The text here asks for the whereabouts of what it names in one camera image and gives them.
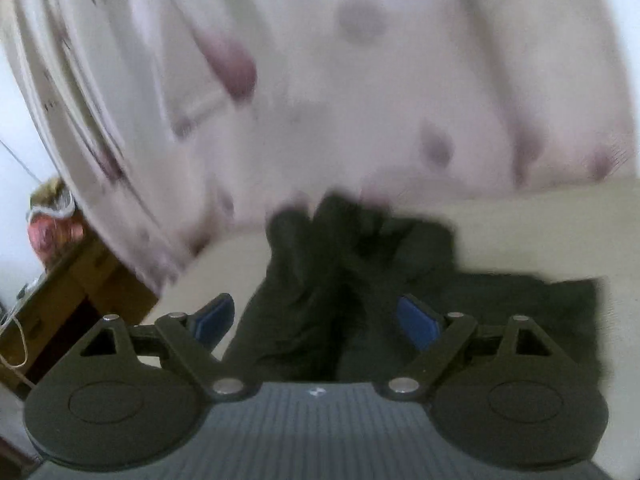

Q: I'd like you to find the black jacket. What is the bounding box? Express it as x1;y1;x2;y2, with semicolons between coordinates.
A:
224;194;602;382

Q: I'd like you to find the wooden dresser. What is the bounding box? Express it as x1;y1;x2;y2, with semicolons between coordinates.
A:
1;235;157;396

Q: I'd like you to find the floral covered object on dresser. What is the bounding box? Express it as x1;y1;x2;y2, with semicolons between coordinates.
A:
26;177;86;271

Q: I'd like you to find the floral pink curtain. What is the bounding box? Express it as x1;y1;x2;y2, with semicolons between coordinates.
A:
1;0;638;291

